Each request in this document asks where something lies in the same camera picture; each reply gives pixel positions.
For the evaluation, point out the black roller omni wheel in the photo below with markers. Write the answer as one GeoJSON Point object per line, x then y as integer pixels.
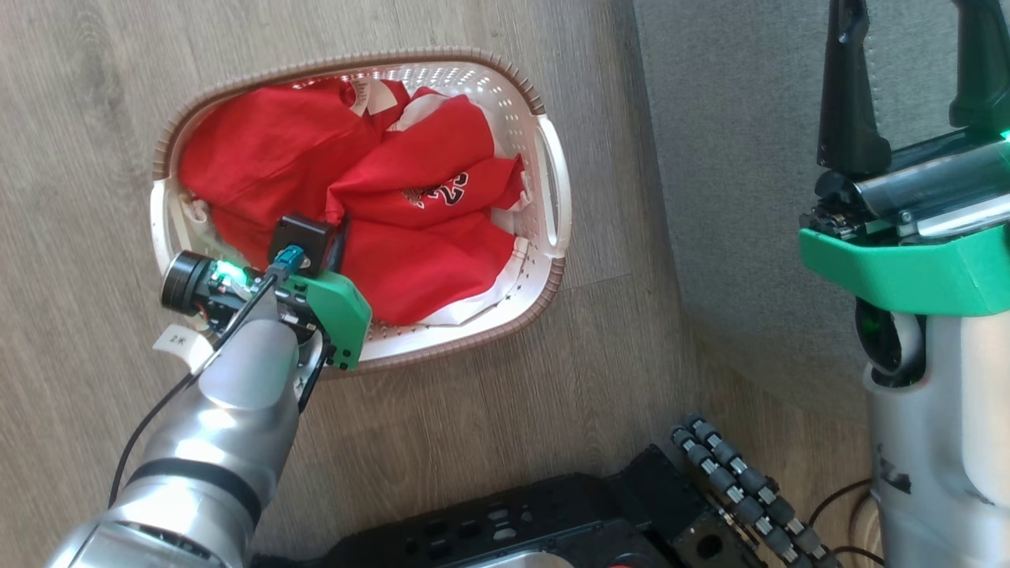
{"type": "Point", "coordinates": [738, 489]}

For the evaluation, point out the grey fabric sofa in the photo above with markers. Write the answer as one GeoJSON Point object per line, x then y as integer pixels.
{"type": "Point", "coordinates": [734, 158]}

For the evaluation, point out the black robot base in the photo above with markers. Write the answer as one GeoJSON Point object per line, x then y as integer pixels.
{"type": "Point", "coordinates": [521, 525]}

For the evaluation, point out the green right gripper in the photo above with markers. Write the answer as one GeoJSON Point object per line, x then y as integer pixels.
{"type": "Point", "coordinates": [931, 268]}

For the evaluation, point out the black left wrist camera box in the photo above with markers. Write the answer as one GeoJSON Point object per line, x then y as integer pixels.
{"type": "Point", "coordinates": [304, 237]}

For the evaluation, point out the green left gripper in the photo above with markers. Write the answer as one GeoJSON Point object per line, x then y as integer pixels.
{"type": "Point", "coordinates": [341, 312]}

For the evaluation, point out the white laundry basket brown rim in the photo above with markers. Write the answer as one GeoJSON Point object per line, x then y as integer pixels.
{"type": "Point", "coordinates": [505, 95]}

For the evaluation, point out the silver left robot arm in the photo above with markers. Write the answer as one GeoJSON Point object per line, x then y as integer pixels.
{"type": "Point", "coordinates": [213, 442]}

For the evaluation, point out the red basketball jersey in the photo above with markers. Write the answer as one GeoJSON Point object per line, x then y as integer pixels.
{"type": "Point", "coordinates": [276, 150]}

